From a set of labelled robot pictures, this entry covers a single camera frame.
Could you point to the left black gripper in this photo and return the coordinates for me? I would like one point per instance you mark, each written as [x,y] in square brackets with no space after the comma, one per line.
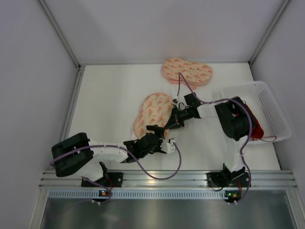
[157,133]

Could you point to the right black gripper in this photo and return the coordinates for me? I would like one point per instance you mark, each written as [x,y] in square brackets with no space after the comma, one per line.
[174,117]

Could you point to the pink mesh laundry bag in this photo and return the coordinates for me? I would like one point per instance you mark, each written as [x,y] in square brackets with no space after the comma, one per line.
[155,110]

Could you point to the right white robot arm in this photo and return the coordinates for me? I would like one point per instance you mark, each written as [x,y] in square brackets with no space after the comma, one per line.
[235,118]

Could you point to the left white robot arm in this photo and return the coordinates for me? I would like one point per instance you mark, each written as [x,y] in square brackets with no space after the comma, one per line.
[82,156]

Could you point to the stacked pink laundry bags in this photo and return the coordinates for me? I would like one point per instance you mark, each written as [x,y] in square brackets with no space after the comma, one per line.
[195,73]

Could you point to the white plastic basket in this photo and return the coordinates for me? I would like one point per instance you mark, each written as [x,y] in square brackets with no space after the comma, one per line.
[262,103]

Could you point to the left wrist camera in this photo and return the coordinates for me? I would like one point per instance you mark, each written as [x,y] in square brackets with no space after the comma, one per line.
[168,146]

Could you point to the aluminium mounting rail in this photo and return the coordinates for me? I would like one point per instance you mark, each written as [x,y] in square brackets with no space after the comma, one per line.
[137,179]

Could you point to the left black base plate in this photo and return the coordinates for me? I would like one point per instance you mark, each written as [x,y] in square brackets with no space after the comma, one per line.
[106,179]

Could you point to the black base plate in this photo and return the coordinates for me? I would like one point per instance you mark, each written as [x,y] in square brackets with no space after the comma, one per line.
[106,179]
[227,179]

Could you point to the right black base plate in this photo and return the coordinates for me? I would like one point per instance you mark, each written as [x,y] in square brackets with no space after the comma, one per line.
[227,179]

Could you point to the perforated cable duct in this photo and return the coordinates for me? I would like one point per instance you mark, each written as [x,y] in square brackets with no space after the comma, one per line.
[142,194]

